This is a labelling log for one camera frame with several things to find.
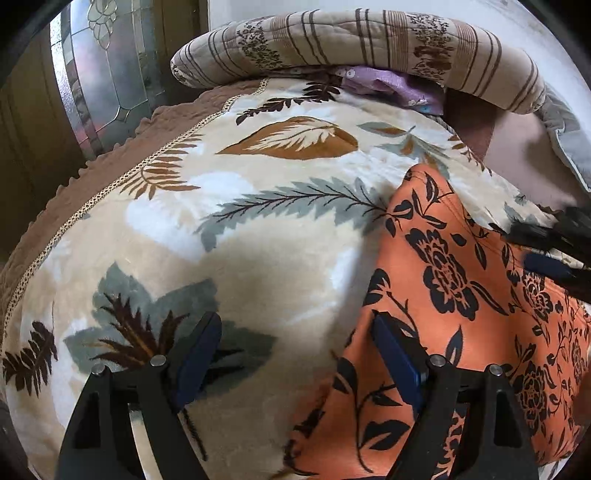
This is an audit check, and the grey ruffled pillow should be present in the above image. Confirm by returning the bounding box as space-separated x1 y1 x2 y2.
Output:
536 86 590 194

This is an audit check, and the pink padded headboard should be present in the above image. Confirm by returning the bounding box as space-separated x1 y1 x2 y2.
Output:
443 89 590 211

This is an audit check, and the purple cloth under bolster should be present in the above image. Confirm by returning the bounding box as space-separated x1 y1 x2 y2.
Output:
332 66 445 116

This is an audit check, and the orange black floral garment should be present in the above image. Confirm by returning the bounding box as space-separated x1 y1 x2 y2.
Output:
283 165 590 479

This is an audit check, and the leaf pattern plush blanket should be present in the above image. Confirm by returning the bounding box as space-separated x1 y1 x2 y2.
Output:
1 78 550 479

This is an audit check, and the striped floral bolster pillow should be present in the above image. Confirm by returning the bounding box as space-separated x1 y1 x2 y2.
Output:
170 8 547 114

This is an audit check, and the brown door with stained glass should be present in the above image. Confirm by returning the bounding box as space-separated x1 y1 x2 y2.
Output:
1 1 208 256

